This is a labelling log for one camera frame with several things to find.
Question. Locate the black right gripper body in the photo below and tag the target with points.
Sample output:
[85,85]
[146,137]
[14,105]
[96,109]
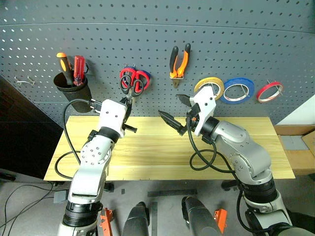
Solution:
[192,114]

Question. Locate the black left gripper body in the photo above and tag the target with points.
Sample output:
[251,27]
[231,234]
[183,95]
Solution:
[128,111]

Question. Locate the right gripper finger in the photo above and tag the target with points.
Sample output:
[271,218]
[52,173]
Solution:
[184,99]
[170,121]

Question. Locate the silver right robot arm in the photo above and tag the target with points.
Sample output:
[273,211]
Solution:
[241,147]

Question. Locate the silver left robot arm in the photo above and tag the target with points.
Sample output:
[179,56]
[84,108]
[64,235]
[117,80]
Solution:
[88,172]

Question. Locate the yellow tape roll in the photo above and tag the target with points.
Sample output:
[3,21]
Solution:
[209,79]

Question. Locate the blue tape roll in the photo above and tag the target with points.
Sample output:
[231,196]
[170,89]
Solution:
[237,80]

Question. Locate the dark grey pegboard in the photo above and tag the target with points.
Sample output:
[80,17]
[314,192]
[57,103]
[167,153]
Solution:
[157,29]

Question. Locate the red tape roll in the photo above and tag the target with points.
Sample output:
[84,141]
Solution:
[269,84]

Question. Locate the empty metal pegboard hook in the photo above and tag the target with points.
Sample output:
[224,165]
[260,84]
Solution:
[30,79]

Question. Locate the metal pliers holder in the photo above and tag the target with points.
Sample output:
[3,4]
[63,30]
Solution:
[183,78]

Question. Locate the red black scissors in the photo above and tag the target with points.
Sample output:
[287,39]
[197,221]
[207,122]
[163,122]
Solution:
[128,71]

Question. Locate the orange black pliers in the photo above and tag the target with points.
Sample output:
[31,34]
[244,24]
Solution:
[180,68]

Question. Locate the black tool cup holder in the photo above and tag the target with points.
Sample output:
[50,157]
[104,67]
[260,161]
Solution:
[78,98]

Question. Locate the black table caster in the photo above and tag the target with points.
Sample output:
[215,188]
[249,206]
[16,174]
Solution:
[229,185]
[109,186]

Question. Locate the orange black screwdriver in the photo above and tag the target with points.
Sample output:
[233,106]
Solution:
[64,64]

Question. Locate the dark rounded shape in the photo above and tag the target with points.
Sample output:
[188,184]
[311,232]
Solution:
[136,218]
[199,216]

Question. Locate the brown cardboard box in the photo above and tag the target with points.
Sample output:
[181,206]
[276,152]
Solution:
[300,159]

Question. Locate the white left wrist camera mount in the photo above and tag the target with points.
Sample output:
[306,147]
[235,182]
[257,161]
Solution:
[112,115]

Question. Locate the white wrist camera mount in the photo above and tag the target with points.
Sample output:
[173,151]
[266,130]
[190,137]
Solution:
[206,103]
[112,115]

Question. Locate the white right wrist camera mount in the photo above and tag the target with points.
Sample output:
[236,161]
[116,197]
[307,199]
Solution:
[206,103]

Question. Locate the orange metal bracket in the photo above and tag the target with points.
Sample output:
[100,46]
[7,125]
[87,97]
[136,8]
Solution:
[220,218]
[106,221]

